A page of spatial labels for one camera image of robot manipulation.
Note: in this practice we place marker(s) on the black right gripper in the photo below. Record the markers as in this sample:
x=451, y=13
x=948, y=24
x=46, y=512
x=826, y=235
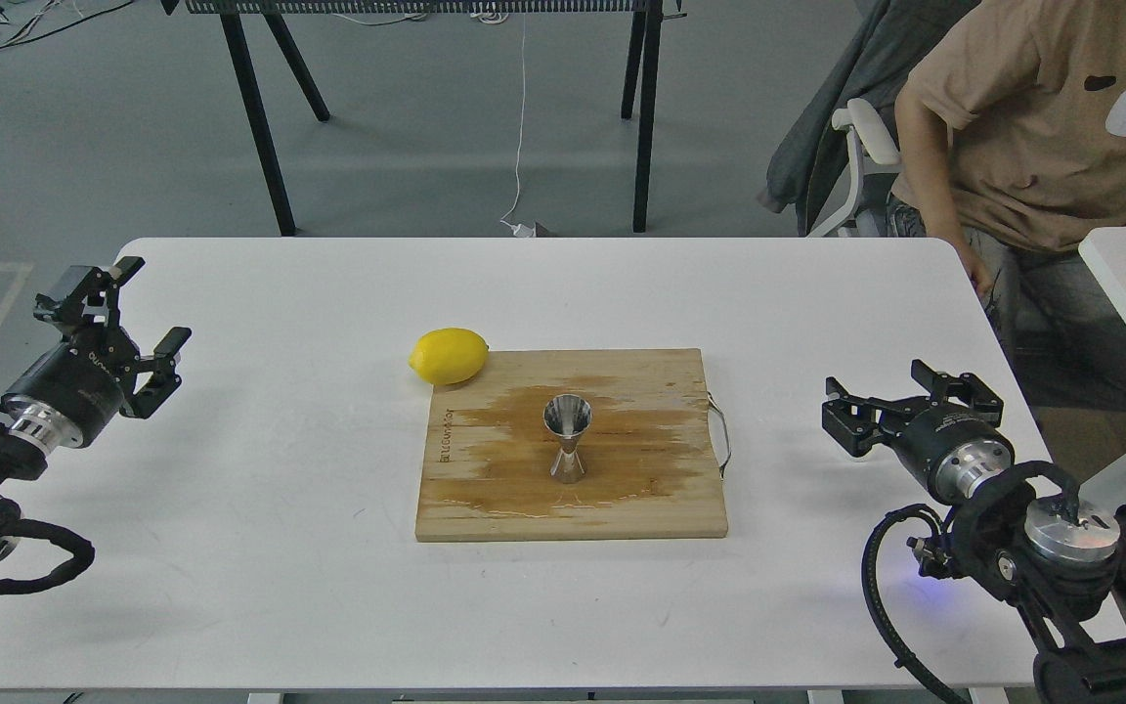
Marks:
x=950, y=450

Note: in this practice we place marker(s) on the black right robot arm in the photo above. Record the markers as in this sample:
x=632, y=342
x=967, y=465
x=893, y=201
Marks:
x=1020, y=530

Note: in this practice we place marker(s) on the dark grey jacket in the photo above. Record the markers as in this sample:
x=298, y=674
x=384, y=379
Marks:
x=892, y=38

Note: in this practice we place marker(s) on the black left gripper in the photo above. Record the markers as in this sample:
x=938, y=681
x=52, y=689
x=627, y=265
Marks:
x=68, y=396

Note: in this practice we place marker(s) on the wooden cutting board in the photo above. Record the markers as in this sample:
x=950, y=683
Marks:
x=650, y=467

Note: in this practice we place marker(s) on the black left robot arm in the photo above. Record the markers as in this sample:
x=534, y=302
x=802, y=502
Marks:
x=22, y=461

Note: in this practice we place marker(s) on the white office chair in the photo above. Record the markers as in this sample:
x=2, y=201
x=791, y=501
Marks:
x=873, y=161

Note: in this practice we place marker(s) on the black metal frame table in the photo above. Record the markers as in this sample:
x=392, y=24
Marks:
x=330, y=90

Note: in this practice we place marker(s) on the person in tan shirt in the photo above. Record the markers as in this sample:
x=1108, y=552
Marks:
x=1013, y=141

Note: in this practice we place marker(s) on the yellow lemon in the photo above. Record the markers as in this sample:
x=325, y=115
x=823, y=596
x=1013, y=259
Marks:
x=449, y=356

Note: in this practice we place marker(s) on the steel double jigger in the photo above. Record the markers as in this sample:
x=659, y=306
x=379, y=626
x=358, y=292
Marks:
x=567, y=417

